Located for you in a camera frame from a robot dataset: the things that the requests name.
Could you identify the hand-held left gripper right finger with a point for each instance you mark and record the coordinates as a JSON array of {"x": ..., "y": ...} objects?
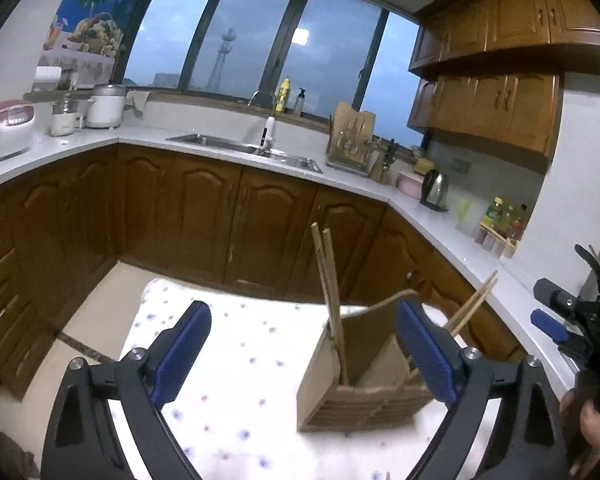
[{"x": 425, "y": 355}]

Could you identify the wooden cabinets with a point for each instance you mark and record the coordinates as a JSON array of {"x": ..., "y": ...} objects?
[
  {"x": 200, "y": 220},
  {"x": 500, "y": 75}
]

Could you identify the yellow cap oil bottle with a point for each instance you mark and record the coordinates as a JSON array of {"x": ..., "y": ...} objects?
[{"x": 494, "y": 215}]

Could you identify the kitchen window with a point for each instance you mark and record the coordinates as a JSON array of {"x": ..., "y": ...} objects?
[{"x": 260, "y": 45}]

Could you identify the wooden upper cabinets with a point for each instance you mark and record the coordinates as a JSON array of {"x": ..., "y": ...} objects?
[{"x": 500, "y": 75}]

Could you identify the small white appliance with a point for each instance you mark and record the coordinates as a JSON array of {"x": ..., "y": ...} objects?
[{"x": 65, "y": 120}]

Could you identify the long wooden chopstick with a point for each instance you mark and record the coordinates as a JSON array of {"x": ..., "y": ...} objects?
[
  {"x": 336, "y": 300},
  {"x": 477, "y": 294},
  {"x": 325, "y": 280},
  {"x": 475, "y": 307}
]

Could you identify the knife block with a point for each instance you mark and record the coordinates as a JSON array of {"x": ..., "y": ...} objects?
[{"x": 382, "y": 165}]

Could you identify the wooden lower cabinets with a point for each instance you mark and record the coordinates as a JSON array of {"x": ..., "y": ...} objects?
[{"x": 200, "y": 220}]

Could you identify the steel electric kettle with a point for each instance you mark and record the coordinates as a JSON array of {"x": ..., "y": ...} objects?
[{"x": 436, "y": 190}]

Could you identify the white red rice cooker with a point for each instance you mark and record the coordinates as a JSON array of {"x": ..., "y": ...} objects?
[{"x": 7, "y": 127}]

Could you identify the white round cooker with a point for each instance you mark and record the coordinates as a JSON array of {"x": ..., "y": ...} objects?
[{"x": 105, "y": 107}]

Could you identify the white kitchen countertop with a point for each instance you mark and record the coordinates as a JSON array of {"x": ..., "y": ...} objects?
[{"x": 145, "y": 137}]

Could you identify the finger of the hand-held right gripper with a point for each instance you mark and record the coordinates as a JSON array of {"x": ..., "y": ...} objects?
[
  {"x": 555, "y": 294},
  {"x": 547, "y": 324}
]

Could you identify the hanging dish cloth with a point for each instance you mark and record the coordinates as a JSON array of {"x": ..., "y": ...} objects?
[{"x": 137, "y": 102}]

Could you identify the yellow detergent bottle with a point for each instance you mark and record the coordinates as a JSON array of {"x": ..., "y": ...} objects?
[{"x": 283, "y": 96}]

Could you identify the paper towel roll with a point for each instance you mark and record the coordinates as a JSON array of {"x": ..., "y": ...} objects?
[{"x": 46, "y": 79}]

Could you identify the wooden utensil holder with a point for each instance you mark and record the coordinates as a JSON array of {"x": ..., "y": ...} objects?
[{"x": 330, "y": 385}]

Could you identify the metal dish rack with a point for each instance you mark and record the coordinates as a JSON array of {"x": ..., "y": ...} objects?
[{"x": 350, "y": 162}]

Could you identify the person's right hand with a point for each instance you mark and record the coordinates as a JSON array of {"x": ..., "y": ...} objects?
[{"x": 595, "y": 422}]

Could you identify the spice jar set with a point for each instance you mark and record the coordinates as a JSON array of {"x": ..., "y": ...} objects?
[{"x": 492, "y": 242}]

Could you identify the grey wall socket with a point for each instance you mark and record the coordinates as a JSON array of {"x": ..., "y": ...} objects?
[{"x": 461, "y": 166}]

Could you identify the fruit print wall poster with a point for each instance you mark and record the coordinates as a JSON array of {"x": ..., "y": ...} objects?
[{"x": 97, "y": 15}]

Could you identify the steel sink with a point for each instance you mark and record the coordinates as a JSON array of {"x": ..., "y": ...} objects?
[{"x": 215, "y": 142}]

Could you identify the pink container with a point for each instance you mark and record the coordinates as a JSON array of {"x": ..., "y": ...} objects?
[{"x": 410, "y": 185}]

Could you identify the chrome faucet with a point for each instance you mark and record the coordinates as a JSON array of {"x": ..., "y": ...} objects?
[{"x": 266, "y": 132}]

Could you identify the red cap sauce bottle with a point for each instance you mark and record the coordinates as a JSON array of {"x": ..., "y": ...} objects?
[{"x": 516, "y": 225}]

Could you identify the soap dispenser bottle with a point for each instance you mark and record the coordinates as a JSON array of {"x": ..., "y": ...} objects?
[{"x": 300, "y": 102}]

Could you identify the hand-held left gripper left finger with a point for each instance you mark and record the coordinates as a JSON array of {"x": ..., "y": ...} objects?
[{"x": 182, "y": 355}]

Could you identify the white floral tablecloth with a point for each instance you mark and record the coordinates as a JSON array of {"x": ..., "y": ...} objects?
[{"x": 240, "y": 360}]

